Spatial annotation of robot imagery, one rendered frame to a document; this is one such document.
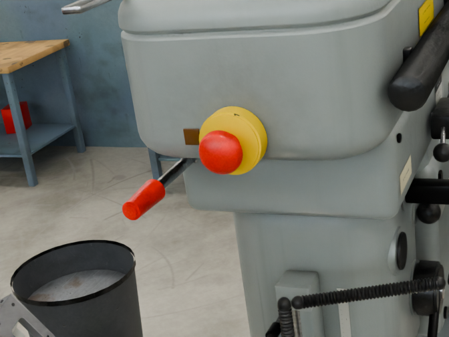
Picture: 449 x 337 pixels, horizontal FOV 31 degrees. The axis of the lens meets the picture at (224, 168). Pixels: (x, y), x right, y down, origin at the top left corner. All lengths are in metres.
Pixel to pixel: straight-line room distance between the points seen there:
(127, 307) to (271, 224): 2.17
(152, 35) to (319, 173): 0.23
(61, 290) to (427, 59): 2.63
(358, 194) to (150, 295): 3.34
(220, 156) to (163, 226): 4.14
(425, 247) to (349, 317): 0.20
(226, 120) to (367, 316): 0.34
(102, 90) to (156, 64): 5.49
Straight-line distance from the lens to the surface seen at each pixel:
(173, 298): 4.06
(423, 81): 0.71
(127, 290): 3.03
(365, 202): 0.83
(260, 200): 0.87
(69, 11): 0.72
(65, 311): 2.95
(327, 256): 0.91
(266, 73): 0.71
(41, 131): 6.31
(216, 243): 4.52
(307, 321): 0.92
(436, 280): 0.83
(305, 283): 0.91
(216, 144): 0.69
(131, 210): 0.76
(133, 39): 0.76
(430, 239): 1.10
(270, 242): 0.93
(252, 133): 0.71
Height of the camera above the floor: 2.00
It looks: 21 degrees down
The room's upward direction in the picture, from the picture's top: 8 degrees counter-clockwise
